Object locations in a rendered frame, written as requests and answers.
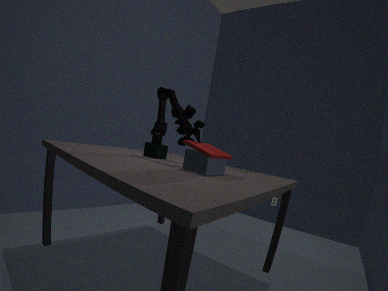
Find red square panel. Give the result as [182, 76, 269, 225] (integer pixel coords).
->
[183, 139, 233, 160]

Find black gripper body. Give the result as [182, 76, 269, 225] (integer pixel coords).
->
[177, 120, 205, 146]

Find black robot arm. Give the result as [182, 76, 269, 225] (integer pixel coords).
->
[150, 87, 196, 145]

